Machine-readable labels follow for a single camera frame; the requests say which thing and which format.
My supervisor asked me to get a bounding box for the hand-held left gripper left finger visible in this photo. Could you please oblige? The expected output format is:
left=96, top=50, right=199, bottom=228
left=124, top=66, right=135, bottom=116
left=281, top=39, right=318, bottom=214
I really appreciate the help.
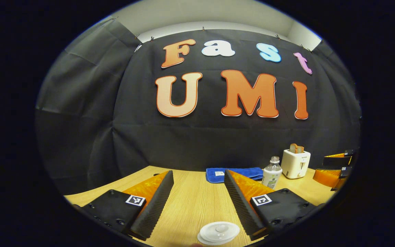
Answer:
left=72, top=170, right=175, bottom=241

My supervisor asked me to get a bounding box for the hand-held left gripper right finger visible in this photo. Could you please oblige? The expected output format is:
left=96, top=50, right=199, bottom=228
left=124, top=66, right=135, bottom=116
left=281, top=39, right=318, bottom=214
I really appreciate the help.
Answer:
left=224, top=169, right=325, bottom=240

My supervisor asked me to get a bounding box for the white teacup lid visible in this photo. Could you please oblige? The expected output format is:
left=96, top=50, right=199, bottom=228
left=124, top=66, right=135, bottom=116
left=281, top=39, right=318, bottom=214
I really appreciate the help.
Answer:
left=199, top=221, right=240, bottom=242

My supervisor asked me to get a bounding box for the clear plastic water bottle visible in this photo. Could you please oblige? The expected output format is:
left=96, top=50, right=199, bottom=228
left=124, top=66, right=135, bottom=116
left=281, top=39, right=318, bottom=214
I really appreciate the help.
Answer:
left=262, top=156, right=283, bottom=190

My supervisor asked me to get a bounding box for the white toaster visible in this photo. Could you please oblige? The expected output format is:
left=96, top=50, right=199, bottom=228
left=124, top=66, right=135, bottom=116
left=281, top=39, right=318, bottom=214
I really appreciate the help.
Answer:
left=281, top=149, right=311, bottom=179

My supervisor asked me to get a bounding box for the blue folded towel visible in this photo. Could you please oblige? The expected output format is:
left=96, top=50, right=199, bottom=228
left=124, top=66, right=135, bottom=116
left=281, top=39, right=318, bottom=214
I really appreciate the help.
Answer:
left=206, top=167, right=264, bottom=184

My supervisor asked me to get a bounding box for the white saucer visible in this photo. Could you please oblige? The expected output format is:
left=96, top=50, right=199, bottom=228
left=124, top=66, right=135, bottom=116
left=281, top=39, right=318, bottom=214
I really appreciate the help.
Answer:
left=197, top=233, right=241, bottom=246

